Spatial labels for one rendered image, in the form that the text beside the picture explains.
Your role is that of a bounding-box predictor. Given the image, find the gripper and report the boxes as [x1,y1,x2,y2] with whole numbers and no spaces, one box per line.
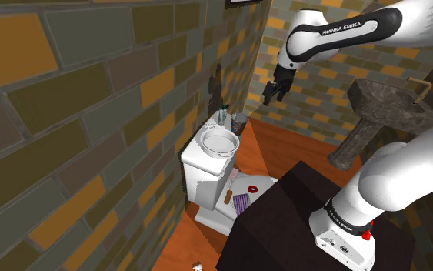
[261,64,297,106]

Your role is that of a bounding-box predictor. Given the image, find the purple striped block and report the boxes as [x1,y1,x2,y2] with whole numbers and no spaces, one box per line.
[233,192,252,216]

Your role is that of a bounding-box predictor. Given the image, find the dark stone pedestal sink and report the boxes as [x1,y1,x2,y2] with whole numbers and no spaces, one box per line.
[327,78,433,172]

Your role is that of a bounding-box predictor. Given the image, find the grey patterned cup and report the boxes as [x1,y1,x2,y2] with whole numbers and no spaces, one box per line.
[230,112,249,137]

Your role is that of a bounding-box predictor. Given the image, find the clear glass cup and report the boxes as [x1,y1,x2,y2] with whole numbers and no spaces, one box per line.
[217,105,231,127]

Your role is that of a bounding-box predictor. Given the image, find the white bowl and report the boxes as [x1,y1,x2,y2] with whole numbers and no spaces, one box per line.
[199,128,241,159]

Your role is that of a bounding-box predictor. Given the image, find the brass faucet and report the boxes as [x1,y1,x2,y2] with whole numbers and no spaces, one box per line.
[405,76,433,105]

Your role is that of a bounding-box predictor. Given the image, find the brown handled tool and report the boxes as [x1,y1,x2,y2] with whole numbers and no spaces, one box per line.
[223,180,235,206]

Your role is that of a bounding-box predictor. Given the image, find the white toilet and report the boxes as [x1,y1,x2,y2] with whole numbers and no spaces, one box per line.
[179,111,279,237]

